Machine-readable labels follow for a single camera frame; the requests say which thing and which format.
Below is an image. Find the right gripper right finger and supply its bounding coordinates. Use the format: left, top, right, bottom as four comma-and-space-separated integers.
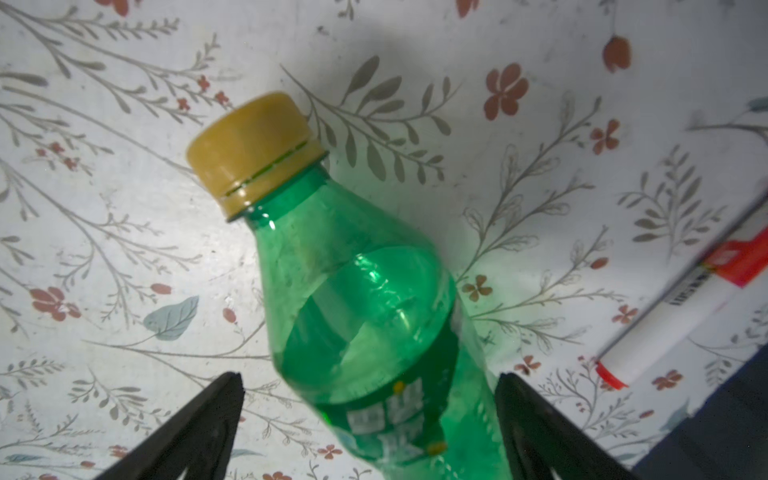
495, 373, 636, 480

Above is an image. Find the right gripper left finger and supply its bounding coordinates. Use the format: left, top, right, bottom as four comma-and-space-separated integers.
99, 372, 245, 480

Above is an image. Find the green soda bottle yellow cap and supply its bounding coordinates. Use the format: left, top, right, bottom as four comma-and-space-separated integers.
187, 92, 511, 479

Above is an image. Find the red marker pen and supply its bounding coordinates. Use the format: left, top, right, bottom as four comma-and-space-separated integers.
596, 197, 767, 390

